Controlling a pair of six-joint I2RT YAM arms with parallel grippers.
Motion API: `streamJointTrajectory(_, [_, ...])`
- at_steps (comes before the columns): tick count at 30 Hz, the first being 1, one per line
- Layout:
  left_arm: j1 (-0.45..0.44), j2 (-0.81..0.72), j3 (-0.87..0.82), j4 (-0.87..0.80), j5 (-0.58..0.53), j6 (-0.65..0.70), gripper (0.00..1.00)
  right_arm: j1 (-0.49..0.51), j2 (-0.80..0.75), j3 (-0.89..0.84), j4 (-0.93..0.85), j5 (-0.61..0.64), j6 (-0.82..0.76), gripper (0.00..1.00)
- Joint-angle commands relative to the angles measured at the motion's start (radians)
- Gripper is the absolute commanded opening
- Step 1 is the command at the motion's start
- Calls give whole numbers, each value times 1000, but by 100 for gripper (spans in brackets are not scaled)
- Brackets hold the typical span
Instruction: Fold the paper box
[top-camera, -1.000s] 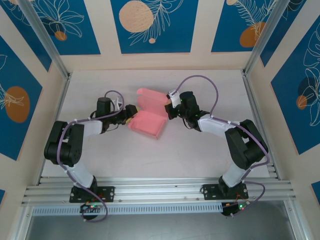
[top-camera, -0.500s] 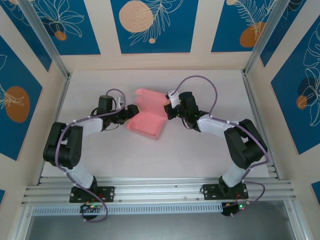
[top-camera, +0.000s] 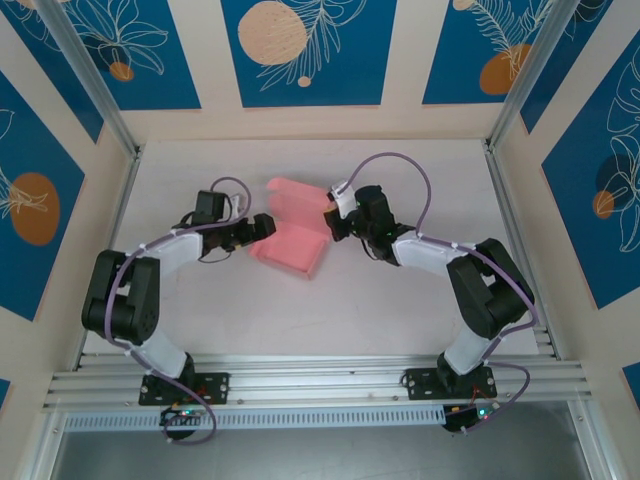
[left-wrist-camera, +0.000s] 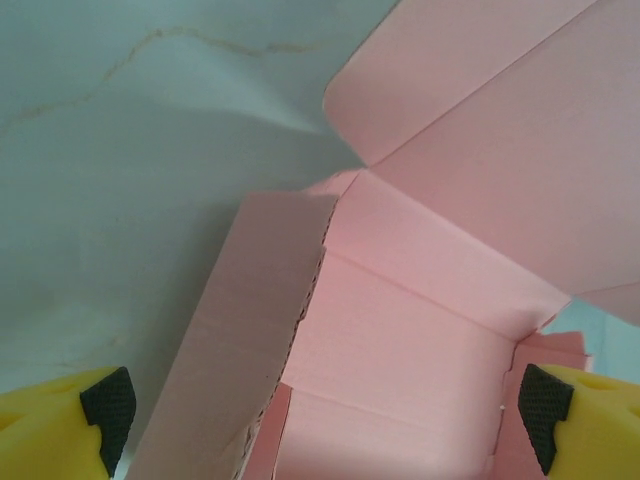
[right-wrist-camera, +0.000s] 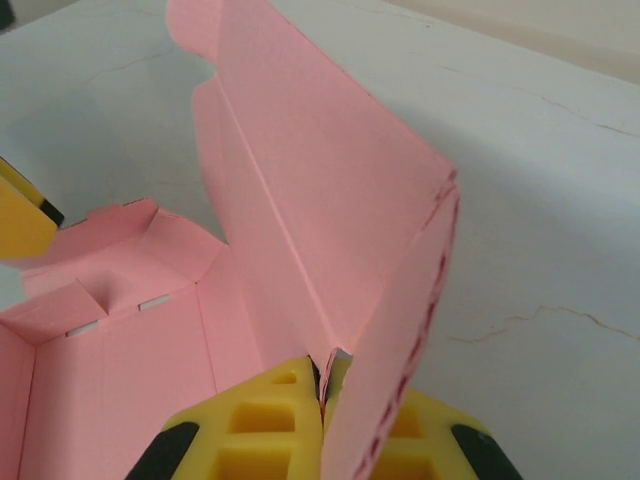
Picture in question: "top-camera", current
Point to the pink paper box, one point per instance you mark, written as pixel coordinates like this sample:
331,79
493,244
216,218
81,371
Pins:
295,245

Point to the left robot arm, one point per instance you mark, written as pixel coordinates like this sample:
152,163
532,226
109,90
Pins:
180,247

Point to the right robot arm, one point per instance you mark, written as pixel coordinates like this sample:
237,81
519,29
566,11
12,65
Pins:
425,252

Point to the blue poster large peach circle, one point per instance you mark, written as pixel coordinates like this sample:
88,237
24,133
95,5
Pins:
350,75

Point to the blue poster white flower outline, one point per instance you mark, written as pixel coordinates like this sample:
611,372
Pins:
175,75

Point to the blue poster fern orange circle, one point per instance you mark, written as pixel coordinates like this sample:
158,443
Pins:
450,50

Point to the blue poster dark circle flower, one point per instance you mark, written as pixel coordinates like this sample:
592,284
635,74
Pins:
570,225

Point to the blue poster orange circle flower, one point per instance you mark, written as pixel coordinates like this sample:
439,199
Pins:
30,260

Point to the grey metal panel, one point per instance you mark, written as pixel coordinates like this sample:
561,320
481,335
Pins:
320,455

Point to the aluminium side rail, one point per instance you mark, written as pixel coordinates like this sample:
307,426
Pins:
506,200
124,200

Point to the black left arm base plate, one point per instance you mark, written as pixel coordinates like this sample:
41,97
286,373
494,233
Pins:
217,387

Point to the aluminium front rail frame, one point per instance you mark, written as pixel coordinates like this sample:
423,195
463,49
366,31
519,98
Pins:
320,380

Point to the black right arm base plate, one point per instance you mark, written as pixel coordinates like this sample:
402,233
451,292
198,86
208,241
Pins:
420,382

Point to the aluminium corner post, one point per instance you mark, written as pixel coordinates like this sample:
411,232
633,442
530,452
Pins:
530,65
95,85

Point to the blue floral wall poster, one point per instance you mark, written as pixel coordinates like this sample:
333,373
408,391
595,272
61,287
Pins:
632,380
50,90
575,80
4,395

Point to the short aluminium frame rail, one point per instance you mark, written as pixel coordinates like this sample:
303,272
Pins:
42,450
592,445

